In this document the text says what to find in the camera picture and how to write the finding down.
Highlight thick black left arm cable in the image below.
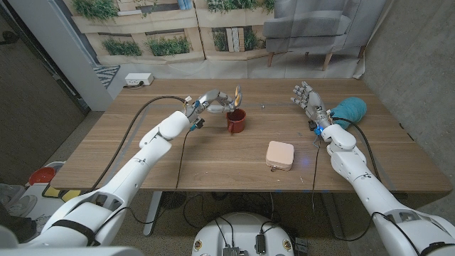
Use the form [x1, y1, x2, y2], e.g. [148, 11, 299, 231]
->
[87, 95, 189, 195]

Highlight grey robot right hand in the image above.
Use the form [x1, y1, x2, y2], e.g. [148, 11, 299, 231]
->
[290, 80, 333, 131]

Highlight white power strip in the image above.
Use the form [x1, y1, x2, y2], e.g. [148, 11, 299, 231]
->
[124, 73, 155, 87]

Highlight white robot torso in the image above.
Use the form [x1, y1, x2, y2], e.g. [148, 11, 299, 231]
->
[191, 212, 295, 256]

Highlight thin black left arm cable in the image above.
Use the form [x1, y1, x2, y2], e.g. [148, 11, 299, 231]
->
[94, 129, 195, 235]

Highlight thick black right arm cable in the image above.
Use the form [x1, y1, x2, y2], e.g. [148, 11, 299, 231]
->
[332, 116, 424, 256]

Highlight black round floor fan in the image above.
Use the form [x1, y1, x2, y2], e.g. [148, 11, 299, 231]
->
[160, 191, 186, 210]

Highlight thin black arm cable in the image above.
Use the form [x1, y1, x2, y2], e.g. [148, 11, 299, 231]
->
[311, 137, 323, 214]
[94, 129, 195, 235]

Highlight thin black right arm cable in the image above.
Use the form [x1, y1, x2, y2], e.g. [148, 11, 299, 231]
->
[311, 137, 323, 214]

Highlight grey scissors with yellow handles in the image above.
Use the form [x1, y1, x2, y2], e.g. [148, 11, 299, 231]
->
[232, 84, 243, 110]

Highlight pink jewelry box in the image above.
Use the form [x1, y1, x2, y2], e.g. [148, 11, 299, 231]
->
[265, 140, 295, 172]

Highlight teal towel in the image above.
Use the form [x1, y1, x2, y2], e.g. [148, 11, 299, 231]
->
[331, 96, 368, 129]

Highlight red enamel cup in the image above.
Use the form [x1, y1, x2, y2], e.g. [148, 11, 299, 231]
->
[226, 107, 247, 134]

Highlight metal table leg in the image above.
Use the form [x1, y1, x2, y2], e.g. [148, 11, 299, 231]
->
[321, 191, 344, 239]
[143, 191, 164, 237]

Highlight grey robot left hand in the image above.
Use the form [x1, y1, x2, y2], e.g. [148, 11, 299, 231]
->
[184, 88, 240, 124]

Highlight red bowl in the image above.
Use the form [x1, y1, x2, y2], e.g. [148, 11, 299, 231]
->
[28, 166, 57, 186]

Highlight printed room backdrop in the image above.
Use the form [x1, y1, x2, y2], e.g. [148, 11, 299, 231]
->
[62, 0, 388, 80]

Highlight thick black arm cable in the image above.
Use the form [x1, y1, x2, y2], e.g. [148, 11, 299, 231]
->
[332, 116, 424, 256]
[87, 95, 189, 195]

